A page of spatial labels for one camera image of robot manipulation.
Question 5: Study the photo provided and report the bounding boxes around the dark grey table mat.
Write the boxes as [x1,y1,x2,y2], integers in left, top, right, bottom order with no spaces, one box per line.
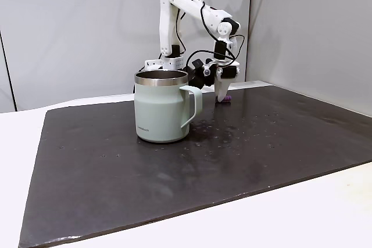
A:
[17,84,372,248]

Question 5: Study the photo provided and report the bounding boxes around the black camera cable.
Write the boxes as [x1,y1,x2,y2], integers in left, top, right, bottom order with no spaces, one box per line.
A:
[173,0,246,71]

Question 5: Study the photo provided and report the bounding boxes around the pale green steel mug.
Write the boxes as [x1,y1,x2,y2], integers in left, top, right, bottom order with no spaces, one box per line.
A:
[134,69,203,145]

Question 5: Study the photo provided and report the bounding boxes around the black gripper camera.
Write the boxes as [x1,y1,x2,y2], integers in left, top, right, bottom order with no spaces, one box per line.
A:
[184,58,218,89]

